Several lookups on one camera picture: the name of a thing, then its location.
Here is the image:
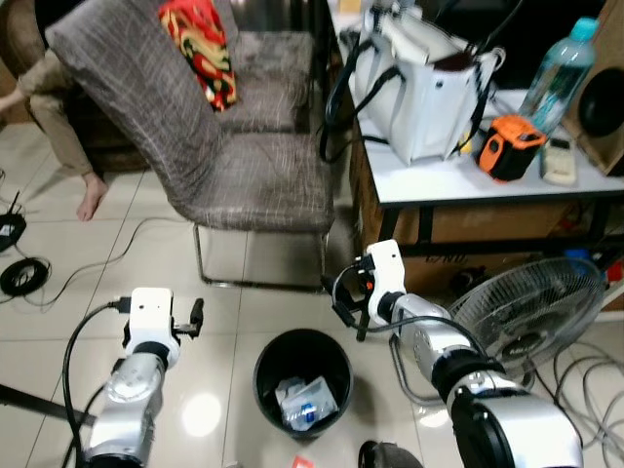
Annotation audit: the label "clear plastic wrapper trash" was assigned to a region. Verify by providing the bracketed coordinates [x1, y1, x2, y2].
[276, 375, 339, 432]

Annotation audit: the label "black round rubbish bin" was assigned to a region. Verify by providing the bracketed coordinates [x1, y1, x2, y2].
[253, 329, 353, 440]

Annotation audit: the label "person's bare hand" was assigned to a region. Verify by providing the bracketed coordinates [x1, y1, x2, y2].
[0, 90, 25, 114]

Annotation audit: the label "brown cardboard box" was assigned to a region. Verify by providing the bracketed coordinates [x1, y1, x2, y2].
[351, 146, 624, 298]

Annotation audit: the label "dark robot foot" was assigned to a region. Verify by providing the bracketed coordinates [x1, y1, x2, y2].
[358, 441, 422, 468]

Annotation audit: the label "grey floor fan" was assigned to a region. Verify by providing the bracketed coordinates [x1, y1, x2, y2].
[395, 255, 607, 406]

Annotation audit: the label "small black router device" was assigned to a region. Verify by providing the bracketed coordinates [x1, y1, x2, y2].
[0, 192, 28, 253]

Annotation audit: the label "orange black handheld device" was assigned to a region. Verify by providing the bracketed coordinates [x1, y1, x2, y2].
[476, 114, 547, 183]

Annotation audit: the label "grey fabric covered chair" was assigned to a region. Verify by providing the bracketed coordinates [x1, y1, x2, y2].
[210, 0, 318, 135]
[46, 0, 337, 291]

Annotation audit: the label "white remote control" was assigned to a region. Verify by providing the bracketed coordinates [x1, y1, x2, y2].
[541, 136, 578, 186]

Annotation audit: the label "person's leg khaki trousers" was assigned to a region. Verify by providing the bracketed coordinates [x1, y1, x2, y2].
[18, 49, 110, 222]

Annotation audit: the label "red yellow patterned cloth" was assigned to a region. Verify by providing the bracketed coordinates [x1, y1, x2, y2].
[158, 0, 238, 111]

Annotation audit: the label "clear water bottle teal cap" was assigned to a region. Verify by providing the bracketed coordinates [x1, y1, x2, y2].
[520, 18, 599, 136]

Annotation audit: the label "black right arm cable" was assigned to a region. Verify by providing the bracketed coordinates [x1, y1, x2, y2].
[331, 265, 459, 337]

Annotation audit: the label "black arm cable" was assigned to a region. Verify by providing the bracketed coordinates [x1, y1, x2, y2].
[60, 298, 134, 468]
[331, 265, 459, 337]

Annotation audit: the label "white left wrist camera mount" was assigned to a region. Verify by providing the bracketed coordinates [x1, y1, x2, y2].
[129, 288, 176, 344]

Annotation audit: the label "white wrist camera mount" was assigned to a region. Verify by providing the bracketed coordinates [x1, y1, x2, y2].
[129, 288, 176, 344]
[366, 240, 408, 298]

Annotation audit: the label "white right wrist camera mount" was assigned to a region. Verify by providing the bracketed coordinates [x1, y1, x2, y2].
[366, 240, 408, 298]

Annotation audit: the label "thin black floor cable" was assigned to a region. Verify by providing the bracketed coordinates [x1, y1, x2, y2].
[39, 216, 196, 305]

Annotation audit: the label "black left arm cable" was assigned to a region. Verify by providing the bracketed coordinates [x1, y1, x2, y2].
[60, 298, 134, 468]

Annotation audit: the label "white desk black frame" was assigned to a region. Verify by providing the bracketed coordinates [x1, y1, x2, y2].
[346, 86, 624, 284]

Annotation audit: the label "black coiled cable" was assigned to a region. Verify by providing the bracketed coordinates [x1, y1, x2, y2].
[0, 255, 50, 296]

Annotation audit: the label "white tote bag black straps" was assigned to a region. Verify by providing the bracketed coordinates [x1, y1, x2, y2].
[320, 5, 506, 165]

